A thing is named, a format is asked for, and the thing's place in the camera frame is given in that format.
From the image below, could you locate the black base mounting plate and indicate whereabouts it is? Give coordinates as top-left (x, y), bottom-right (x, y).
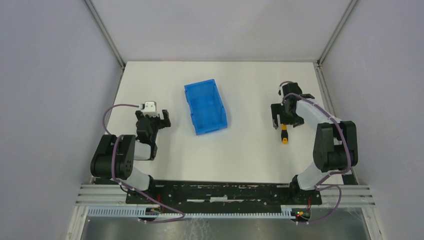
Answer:
top-left (146, 180), bottom-right (320, 215)

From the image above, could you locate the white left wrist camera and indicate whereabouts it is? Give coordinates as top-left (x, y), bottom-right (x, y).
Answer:
top-left (139, 101), bottom-right (159, 118)

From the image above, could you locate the aluminium rail frame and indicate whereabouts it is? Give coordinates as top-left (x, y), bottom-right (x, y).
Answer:
top-left (76, 184), bottom-right (376, 208)

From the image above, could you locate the yellow black screwdriver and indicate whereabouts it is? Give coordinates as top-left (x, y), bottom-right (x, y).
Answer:
top-left (281, 124), bottom-right (289, 145)

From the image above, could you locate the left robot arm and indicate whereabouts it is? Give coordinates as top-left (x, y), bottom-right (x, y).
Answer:
top-left (90, 109), bottom-right (171, 191)

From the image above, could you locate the blue plastic bin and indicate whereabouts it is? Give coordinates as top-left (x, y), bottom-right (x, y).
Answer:
top-left (184, 79), bottom-right (228, 136)

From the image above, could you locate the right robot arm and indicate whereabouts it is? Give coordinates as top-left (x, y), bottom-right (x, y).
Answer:
top-left (270, 98), bottom-right (358, 191)

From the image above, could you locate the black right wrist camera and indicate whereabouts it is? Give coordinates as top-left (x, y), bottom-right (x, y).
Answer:
top-left (280, 82), bottom-right (303, 97)

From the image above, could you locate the white slotted cable duct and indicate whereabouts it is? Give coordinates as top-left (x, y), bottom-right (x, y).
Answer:
top-left (86, 206), bottom-right (296, 220)

